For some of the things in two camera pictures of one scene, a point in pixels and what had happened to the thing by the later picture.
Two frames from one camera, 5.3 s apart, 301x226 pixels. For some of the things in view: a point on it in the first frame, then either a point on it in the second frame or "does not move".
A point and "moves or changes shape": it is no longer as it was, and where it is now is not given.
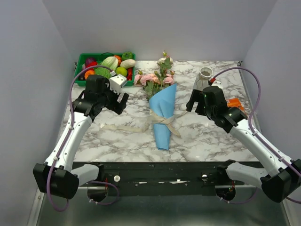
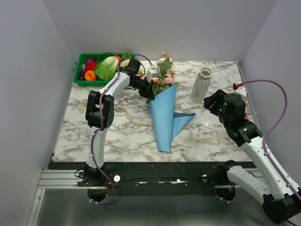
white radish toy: [128, 63] does not move
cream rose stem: [164, 63] does not move
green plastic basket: [83, 57] does not move
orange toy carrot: [89, 72] does not move
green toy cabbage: [111, 62] does not move
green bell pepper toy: [126, 55] does not move
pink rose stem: [164, 74] to [169, 79]
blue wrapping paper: [163, 102] moves or changes shape
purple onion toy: [88, 60] does not move
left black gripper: [118, 107] to [147, 92]
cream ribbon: [154, 118] to [201, 140]
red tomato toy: [91, 63] does not move
